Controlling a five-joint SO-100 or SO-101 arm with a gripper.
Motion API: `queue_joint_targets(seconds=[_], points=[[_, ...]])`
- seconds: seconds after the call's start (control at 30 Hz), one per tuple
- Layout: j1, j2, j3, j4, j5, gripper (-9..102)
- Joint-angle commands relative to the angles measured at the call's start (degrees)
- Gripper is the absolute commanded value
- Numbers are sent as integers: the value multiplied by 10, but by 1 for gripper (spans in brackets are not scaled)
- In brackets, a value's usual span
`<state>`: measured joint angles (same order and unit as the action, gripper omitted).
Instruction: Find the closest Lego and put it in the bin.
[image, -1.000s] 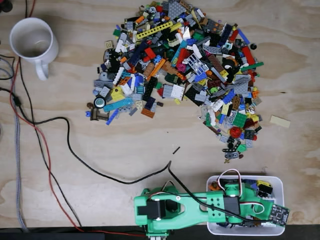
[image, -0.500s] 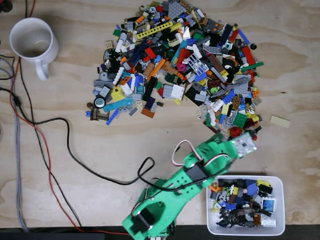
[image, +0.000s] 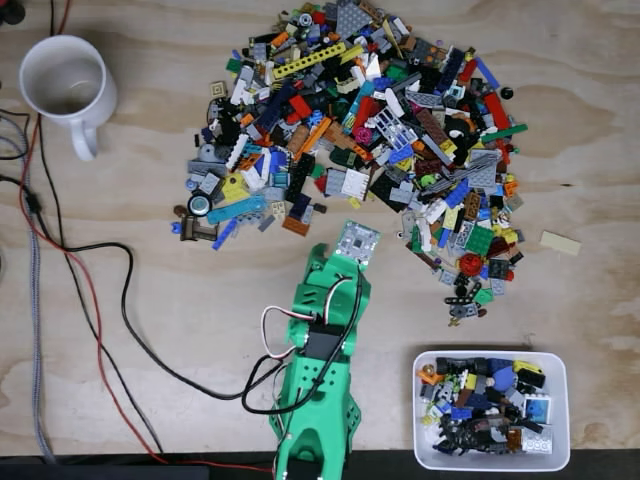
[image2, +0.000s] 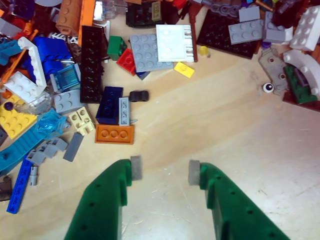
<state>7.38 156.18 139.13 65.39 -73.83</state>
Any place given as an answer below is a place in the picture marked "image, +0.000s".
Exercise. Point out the brown Lego fence piece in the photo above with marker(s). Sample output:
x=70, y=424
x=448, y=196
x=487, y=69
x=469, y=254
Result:
x=197, y=229

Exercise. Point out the grey round Lego dome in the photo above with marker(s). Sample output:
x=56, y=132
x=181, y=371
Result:
x=206, y=153

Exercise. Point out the white framed blue Lego panel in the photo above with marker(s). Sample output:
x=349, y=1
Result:
x=538, y=410

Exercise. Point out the white Lego brick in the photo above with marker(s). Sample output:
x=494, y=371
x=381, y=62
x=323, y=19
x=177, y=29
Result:
x=435, y=210

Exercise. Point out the narrow blue Lego plate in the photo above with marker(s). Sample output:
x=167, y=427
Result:
x=225, y=234

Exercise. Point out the grey studded Lego plate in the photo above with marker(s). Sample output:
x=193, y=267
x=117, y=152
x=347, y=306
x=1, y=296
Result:
x=484, y=169

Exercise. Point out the grey black small Lego piece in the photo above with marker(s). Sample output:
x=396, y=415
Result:
x=464, y=313

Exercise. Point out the yellow black Lego piece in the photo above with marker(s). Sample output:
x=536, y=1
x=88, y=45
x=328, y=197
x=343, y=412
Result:
x=528, y=369

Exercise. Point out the black Lego wheel axle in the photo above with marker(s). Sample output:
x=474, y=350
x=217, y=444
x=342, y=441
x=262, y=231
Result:
x=460, y=365

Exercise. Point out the blue Lego brick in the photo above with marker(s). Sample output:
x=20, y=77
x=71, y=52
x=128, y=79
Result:
x=457, y=195

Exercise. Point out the wide black Lego plate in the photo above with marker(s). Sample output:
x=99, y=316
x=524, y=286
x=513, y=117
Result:
x=384, y=189

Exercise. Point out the dark blue Lego plate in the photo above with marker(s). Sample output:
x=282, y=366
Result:
x=452, y=62

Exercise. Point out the black round object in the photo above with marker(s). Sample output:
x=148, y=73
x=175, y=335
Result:
x=10, y=10

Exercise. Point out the red round Lego piece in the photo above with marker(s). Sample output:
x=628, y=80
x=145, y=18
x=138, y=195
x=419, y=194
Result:
x=470, y=264

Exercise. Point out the teal Lego technic beam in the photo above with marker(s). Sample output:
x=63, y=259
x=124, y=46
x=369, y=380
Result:
x=237, y=210

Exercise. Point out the transparent orange Lego piece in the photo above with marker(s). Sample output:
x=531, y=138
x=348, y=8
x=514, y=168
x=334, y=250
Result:
x=514, y=439

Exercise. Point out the black round Lego piece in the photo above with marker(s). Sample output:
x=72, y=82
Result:
x=508, y=93

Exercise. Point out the white Lego window grille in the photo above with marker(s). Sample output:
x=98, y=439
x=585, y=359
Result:
x=395, y=129

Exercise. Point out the small blue Lego clip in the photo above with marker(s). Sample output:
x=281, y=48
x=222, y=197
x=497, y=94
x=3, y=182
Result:
x=175, y=227

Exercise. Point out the long green Lego plate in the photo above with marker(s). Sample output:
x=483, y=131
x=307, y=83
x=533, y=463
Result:
x=505, y=132

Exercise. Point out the yellow Lego technic beam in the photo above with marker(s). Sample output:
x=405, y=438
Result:
x=310, y=60

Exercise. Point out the magenta Lego flower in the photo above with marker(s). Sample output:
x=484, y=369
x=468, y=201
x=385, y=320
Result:
x=364, y=135

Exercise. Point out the bare camera circuit board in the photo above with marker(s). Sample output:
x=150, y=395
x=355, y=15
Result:
x=357, y=244

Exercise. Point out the black Lego wheel teal hub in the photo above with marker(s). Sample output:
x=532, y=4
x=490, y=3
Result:
x=199, y=205

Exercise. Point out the long black Lego plate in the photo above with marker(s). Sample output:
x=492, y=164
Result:
x=300, y=177

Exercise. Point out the small yellow Lego tile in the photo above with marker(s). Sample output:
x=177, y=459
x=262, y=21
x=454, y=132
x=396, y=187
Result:
x=354, y=203

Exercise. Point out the light grey studded Lego brick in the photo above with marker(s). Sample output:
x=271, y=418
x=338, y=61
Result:
x=538, y=440

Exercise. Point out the small blue Lego plate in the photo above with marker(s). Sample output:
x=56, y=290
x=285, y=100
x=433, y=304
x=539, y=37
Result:
x=462, y=414

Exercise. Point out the yellow Lego slope piece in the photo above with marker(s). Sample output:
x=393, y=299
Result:
x=234, y=188

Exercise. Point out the white ceramic mug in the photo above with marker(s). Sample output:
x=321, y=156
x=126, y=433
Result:
x=65, y=80

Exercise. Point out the blue rounded Lego piece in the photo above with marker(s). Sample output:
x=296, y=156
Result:
x=502, y=377

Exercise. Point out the tan Lego plate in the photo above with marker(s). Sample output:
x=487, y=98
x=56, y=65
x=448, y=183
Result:
x=561, y=243

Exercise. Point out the black Lego technic liftarm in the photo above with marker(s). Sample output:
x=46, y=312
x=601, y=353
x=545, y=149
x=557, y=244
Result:
x=462, y=295

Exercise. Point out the tan square printed Lego tile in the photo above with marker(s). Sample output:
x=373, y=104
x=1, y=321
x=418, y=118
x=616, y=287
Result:
x=218, y=90

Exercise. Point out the light grey Lego tile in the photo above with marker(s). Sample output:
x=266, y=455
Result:
x=498, y=286

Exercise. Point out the long orange Lego plate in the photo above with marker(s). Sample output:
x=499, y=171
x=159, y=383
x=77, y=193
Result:
x=312, y=139

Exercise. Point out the small green Lego tile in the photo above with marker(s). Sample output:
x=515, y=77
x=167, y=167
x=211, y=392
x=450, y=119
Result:
x=483, y=297

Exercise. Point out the long red Lego brick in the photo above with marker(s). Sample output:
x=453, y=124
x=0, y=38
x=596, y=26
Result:
x=497, y=111

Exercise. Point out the green square Lego plate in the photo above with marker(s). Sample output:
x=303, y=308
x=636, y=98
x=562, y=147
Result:
x=481, y=239

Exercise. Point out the dark green Lego plate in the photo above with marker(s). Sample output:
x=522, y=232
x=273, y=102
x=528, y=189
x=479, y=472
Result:
x=498, y=268

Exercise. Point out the small grey Lego tile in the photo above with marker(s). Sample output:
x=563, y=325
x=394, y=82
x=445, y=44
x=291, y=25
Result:
x=266, y=224

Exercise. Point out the long blue Lego plate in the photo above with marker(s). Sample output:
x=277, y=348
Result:
x=487, y=73

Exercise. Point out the grey square Lego plate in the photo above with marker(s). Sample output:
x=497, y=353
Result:
x=336, y=182

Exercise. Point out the white square Lego plate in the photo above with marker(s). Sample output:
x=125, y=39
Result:
x=357, y=183

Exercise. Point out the short red Lego brick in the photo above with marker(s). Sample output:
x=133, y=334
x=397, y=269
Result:
x=300, y=106

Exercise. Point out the orange brown Lego plate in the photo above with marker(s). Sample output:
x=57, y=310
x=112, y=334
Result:
x=296, y=225

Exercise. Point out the grey Lego wedge plate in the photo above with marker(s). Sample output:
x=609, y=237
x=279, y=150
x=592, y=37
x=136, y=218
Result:
x=352, y=17

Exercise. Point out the white plastic bin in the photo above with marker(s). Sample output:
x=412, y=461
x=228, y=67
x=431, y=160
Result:
x=561, y=440

